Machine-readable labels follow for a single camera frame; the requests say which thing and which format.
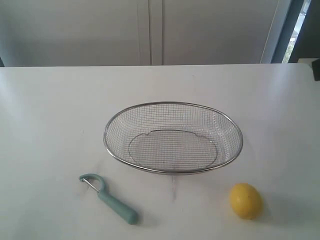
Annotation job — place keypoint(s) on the yellow lemon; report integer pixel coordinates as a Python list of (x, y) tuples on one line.
[(245, 201)]

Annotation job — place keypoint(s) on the metal wire mesh basket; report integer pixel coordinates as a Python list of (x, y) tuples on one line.
[(173, 138)]

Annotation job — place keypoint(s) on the window frame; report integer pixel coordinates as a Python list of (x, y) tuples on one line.
[(298, 19)]

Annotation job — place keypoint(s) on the teal handled peeler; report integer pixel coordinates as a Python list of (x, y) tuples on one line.
[(127, 213)]

